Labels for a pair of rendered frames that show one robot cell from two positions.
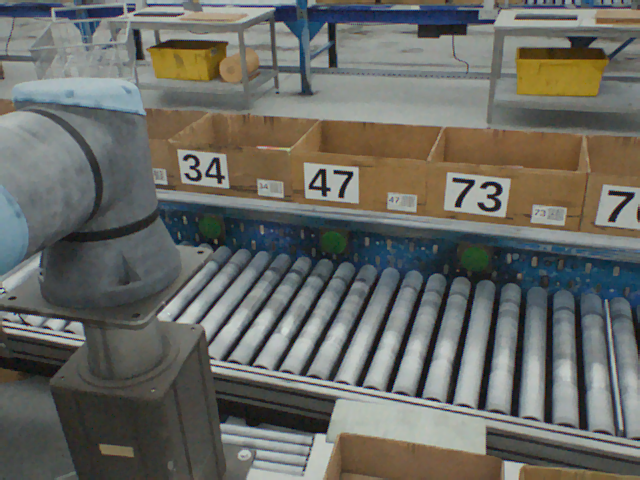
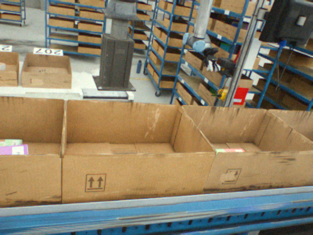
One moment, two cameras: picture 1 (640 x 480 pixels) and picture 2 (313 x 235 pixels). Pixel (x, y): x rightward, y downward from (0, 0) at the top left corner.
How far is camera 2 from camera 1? 238 cm
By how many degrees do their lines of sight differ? 112
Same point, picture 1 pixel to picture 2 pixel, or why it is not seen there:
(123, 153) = not seen: outside the picture
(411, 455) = (49, 76)
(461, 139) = (36, 167)
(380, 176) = (104, 115)
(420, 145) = (91, 175)
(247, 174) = (207, 125)
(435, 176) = (58, 110)
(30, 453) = not seen: hidden behind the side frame
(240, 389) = not seen: hidden behind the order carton
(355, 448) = (66, 78)
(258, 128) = (275, 163)
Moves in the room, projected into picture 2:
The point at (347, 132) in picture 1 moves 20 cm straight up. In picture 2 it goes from (183, 164) to (203, 94)
